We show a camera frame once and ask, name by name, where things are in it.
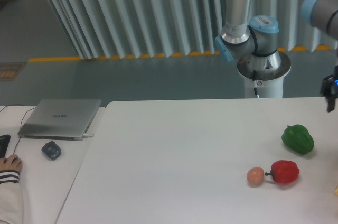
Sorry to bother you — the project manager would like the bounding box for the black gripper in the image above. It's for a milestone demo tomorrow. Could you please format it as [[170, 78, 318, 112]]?
[[320, 66, 337, 113]]

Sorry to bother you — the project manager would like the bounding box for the red bell pepper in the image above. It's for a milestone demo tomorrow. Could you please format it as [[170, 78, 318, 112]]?
[[265, 160, 300, 184]]

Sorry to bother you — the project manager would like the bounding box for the white striped sleeve forearm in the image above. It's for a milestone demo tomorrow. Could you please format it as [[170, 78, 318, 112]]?
[[1, 170, 23, 223]]

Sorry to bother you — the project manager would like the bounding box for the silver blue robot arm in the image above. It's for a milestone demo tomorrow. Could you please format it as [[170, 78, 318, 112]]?
[[214, 0, 337, 112]]

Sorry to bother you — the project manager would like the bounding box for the green bell pepper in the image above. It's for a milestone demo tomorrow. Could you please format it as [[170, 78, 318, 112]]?
[[281, 124, 314, 155]]

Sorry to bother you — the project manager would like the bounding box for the person's bare hand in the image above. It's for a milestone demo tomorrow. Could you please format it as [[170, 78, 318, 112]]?
[[0, 155, 23, 173]]

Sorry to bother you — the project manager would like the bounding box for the yellow object at edge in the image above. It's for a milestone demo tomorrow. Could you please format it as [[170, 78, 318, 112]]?
[[334, 186, 338, 196]]

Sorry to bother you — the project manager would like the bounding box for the brown egg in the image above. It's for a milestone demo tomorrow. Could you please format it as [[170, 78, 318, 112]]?
[[246, 167, 265, 185]]

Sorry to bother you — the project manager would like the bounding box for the white folding screen partition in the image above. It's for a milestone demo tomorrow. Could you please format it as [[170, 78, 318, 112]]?
[[49, 0, 337, 59]]

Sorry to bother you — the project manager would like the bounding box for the silver closed laptop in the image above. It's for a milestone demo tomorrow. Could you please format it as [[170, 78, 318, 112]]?
[[18, 99, 101, 141]]

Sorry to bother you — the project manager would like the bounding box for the dark grey small device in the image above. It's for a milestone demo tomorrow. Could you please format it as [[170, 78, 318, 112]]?
[[41, 141, 62, 161]]

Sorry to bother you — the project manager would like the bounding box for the black keyboard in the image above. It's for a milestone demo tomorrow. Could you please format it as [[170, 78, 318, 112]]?
[[0, 135, 11, 158]]

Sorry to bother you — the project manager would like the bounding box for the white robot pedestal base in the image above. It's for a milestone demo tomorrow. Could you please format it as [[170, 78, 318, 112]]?
[[237, 51, 291, 98]]

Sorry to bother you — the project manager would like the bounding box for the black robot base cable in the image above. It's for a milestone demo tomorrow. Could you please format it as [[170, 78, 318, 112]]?
[[252, 69, 260, 99]]

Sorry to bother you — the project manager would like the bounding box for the white usb cable plug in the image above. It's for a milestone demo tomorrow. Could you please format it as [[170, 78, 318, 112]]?
[[83, 133, 94, 138]]

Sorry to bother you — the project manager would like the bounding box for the black laptop cable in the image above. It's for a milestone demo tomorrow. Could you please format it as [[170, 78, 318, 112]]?
[[0, 104, 37, 156]]

